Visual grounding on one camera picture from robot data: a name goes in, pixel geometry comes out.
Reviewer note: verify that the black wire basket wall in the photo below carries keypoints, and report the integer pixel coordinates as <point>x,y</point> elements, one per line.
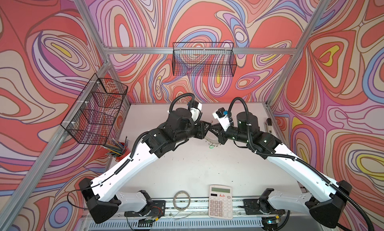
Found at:
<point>96,111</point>
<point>204,59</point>

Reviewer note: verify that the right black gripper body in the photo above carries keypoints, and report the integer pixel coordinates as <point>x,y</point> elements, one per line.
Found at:
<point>231,134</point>

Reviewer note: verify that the white stapler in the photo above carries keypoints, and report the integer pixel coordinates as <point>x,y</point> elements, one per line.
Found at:
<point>269,125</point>

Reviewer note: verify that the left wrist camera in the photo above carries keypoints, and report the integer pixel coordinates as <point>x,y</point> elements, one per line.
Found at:
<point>196,110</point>

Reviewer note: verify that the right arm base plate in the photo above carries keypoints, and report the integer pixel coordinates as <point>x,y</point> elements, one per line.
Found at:
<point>255,207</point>

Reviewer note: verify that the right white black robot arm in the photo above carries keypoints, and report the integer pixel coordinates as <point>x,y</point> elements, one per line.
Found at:
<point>325,198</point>

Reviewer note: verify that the clear tape roll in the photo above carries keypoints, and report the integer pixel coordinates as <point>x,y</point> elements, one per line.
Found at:
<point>181,201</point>

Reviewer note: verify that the red cup with pens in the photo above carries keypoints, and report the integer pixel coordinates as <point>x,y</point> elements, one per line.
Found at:
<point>116,149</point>

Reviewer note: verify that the metal disc with keyrings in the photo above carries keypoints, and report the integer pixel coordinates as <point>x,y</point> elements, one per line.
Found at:
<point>212,138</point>

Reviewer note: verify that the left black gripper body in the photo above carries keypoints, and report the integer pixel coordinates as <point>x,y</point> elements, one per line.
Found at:
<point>199,132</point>

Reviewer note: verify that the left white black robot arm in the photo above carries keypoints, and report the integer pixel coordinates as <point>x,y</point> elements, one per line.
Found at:
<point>102,194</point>

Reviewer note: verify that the white desk calculator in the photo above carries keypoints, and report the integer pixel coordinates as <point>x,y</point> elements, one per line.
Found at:
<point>220,202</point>

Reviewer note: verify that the black wire basket left wall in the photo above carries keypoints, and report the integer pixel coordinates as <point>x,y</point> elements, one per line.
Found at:
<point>96,111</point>

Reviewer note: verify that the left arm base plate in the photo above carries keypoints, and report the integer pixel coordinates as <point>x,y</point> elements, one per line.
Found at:
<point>155,209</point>

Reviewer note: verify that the black wire basket back wall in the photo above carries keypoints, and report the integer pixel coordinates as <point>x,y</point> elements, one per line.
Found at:
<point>204,59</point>

